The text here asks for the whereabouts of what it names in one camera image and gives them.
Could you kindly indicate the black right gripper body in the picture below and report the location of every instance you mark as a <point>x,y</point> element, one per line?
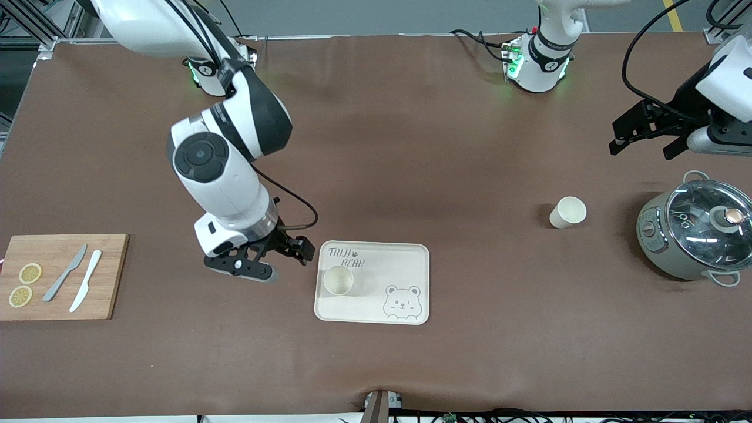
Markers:
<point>280,239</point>

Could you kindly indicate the white IKEA cup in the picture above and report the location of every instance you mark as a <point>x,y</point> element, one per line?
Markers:
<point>338,282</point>
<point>567,214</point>

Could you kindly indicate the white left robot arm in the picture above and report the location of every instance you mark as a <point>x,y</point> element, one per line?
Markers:
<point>543,76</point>

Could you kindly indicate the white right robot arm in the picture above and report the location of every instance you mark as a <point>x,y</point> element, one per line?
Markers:
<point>217,182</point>

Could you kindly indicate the cream bear print tray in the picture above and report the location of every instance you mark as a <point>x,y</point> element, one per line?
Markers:
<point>370,305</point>

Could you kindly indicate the grey electric cooking pot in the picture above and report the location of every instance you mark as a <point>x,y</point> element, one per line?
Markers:
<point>652,247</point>

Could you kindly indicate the glass pot lid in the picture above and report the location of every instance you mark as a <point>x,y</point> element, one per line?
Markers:
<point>699,235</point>

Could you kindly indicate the brown table mat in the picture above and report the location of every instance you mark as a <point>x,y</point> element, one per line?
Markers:
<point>411,147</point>

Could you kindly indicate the bamboo cutting board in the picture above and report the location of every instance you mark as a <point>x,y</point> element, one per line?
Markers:
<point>111,294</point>

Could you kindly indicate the white plastic knife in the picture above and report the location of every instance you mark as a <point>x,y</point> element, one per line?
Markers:
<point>86,281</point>

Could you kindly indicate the grey plastic knife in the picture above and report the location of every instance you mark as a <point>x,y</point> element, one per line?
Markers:
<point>66,272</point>

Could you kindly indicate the yellow lemon slice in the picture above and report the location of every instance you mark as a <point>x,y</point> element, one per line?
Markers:
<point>30,273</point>
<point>20,296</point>

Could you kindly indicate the grey metal table bracket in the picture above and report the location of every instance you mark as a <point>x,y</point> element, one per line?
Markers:
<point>376,408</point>

